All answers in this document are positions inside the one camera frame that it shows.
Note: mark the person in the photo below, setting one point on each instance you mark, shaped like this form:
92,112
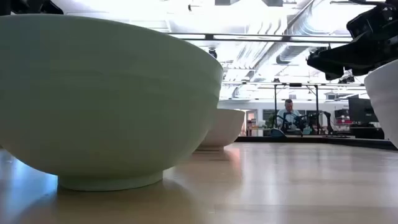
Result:
288,116

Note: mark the black background robot arm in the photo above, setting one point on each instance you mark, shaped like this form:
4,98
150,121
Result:
327,121

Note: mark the orange bowl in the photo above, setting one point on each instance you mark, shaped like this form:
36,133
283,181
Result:
224,127

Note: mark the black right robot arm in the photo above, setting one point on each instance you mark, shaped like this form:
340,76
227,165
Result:
379,18

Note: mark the black aluminium rig frame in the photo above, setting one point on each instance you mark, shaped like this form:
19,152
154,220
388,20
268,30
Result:
264,38

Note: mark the small black hanging camera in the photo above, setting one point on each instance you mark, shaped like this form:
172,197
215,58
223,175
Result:
213,53

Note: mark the pale green bowl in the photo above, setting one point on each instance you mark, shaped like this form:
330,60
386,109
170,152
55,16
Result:
102,102

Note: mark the black background box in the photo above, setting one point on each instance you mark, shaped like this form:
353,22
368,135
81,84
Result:
367,132

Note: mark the black background rig frame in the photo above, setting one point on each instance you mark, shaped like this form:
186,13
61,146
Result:
275,105

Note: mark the teal background object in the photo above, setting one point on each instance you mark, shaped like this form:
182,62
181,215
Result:
277,133

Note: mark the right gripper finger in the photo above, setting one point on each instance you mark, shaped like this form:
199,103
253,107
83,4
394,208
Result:
362,71

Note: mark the large white bowl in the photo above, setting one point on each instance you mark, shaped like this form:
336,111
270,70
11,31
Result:
387,99

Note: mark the dark background monitor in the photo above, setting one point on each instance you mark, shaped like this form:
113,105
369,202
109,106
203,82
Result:
362,110

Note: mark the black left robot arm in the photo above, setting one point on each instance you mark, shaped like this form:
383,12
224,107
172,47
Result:
34,7

